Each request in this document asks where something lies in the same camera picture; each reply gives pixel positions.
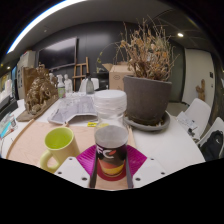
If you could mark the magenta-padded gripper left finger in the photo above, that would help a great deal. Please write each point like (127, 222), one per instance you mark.
(87, 160)

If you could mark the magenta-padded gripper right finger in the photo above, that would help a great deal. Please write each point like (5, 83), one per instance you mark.
(136, 160)

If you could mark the clear white-capped drink bottle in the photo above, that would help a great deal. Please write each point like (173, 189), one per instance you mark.
(111, 136)

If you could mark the yellow-green mug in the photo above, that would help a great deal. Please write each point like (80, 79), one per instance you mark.
(61, 146)

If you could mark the grey plant saucer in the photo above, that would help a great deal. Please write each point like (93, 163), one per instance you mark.
(148, 126)

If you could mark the yellow tag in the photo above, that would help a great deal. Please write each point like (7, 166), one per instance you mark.
(91, 124)

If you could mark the printed paper sheet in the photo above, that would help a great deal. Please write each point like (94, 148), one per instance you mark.
(75, 108)

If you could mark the dried plant in grey pot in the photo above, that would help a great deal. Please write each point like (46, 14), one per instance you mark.
(146, 98)

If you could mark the beige canvas mat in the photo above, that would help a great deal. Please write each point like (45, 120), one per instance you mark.
(26, 143)

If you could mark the stack of papers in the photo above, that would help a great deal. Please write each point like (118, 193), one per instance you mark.
(186, 121)

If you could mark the white and green spray bottle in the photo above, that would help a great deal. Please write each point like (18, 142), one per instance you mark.
(61, 90)

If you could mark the white chair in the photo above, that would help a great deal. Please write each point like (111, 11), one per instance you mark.
(200, 108)
(218, 124)
(96, 83)

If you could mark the black backpack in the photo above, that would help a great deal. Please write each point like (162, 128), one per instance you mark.
(213, 146)

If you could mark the brown carved sculpture on board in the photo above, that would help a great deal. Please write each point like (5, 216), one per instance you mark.
(40, 93)

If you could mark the cardboard box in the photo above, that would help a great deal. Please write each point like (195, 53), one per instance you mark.
(116, 78)

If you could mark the colourful art print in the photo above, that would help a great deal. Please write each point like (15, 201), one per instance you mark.
(6, 125)

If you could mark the wooden easel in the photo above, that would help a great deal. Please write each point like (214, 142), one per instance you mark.
(81, 68)

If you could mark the wooden figure sculpture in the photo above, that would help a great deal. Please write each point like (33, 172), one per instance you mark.
(201, 90)

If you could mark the black flat box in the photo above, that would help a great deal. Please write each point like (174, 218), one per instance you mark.
(7, 106)

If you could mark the white cabinet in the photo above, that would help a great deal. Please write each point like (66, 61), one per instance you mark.
(26, 71)

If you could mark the black wall screen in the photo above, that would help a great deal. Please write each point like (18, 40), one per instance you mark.
(58, 53)

